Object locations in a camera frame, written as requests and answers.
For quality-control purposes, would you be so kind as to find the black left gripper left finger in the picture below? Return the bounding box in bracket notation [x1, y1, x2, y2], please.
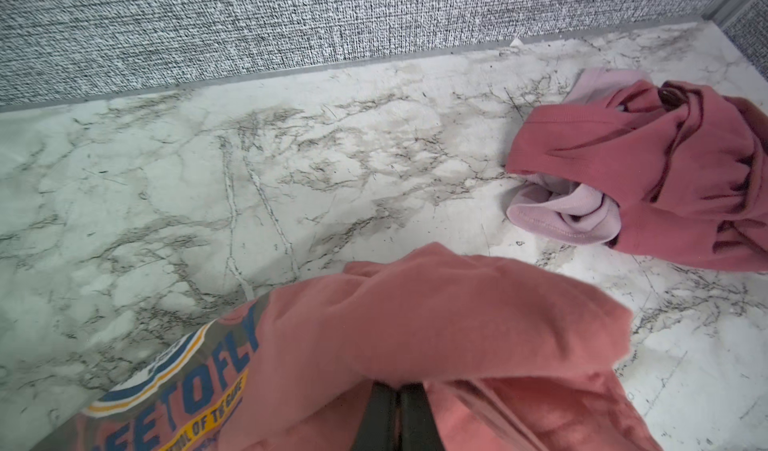
[350, 382, 399, 451]

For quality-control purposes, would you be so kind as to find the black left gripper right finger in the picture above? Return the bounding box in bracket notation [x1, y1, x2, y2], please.
[399, 383, 445, 451]

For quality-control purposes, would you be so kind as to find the salmon pink printed t-shirt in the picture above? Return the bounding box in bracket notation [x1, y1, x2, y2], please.
[39, 243, 657, 450]

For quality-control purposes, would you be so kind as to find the light pink cloth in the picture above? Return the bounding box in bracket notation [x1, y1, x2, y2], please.
[506, 68, 650, 246]

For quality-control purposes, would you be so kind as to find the dark pink ribbed cloth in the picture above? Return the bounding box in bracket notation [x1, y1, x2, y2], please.
[506, 80, 767, 272]

